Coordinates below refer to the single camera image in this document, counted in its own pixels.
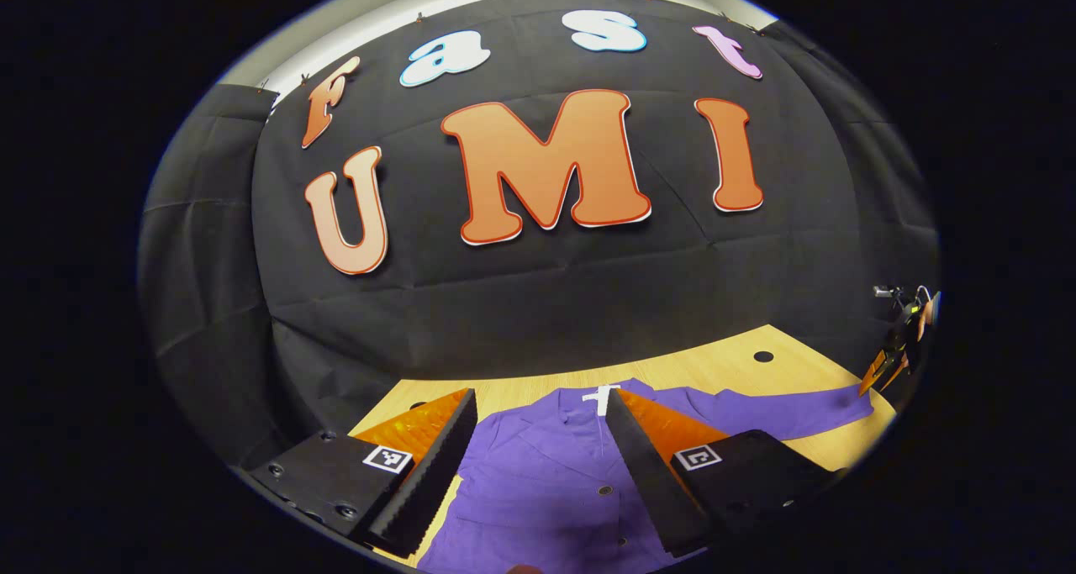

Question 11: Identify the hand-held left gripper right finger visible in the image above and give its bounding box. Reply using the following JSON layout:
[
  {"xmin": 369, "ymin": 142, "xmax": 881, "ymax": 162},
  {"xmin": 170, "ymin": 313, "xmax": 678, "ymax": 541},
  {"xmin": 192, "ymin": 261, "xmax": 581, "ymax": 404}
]
[{"xmin": 605, "ymin": 387, "xmax": 850, "ymax": 558}]

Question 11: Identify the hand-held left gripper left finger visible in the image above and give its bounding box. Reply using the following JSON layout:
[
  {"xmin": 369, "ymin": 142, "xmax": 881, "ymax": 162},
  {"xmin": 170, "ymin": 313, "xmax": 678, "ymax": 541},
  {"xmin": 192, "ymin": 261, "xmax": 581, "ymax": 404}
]
[{"xmin": 244, "ymin": 387, "xmax": 480, "ymax": 560}]

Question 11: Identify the purple button shirt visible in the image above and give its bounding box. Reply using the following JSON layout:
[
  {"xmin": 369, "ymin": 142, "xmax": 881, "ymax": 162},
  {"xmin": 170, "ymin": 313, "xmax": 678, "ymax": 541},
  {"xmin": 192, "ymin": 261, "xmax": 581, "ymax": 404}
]
[{"xmin": 416, "ymin": 378, "xmax": 879, "ymax": 574}]

